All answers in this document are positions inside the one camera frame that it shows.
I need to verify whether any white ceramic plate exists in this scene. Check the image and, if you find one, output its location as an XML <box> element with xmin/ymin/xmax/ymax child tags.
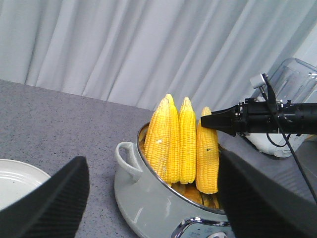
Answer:
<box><xmin>0</xmin><ymin>159</ymin><xmax>51</xmax><ymax>210</ymax></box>

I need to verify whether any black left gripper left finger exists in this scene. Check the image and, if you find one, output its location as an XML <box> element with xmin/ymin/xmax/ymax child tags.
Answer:
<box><xmin>0</xmin><ymin>156</ymin><xmax>89</xmax><ymax>238</ymax></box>

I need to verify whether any grey-green electric cooking pot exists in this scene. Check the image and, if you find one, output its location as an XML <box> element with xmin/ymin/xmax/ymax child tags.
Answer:
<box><xmin>114</xmin><ymin>123</ymin><xmax>234</xmax><ymax>238</ymax></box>

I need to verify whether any white blender with clear jar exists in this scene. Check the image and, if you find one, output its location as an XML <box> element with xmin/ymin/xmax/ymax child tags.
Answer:
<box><xmin>246</xmin><ymin>58</ymin><xmax>317</xmax><ymax>158</ymax></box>

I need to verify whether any yellow corn cob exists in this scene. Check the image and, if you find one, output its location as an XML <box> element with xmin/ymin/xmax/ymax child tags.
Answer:
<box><xmin>196</xmin><ymin>119</ymin><xmax>219</xmax><ymax>194</ymax></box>
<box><xmin>179</xmin><ymin>97</ymin><xmax>196</xmax><ymax>184</ymax></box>
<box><xmin>144</xmin><ymin>98</ymin><xmax>171</xmax><ymax>179</ymax></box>
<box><xmin>165</xmin><ymin>94</ymin><xmax>180</xmax><ymax>184</ymax></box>

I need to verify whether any white pleated curtain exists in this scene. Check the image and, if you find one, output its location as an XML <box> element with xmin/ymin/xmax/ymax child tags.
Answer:
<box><xmin>0</xmin><ymin>0</ymin><xmax>317</xmax><ymax>111</ymax></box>

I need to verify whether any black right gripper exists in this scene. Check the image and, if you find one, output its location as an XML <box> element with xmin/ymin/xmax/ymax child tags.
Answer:
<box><xmin>201</xmin><ymin>98</ymin><xmax>317</xmax><ymax>136</ymax></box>

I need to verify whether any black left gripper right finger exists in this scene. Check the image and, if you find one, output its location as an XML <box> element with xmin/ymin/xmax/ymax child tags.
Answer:
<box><xmin>218</xmin><ymin>151</ymin><xmax>317</xmax><ymax>238</ymax></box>

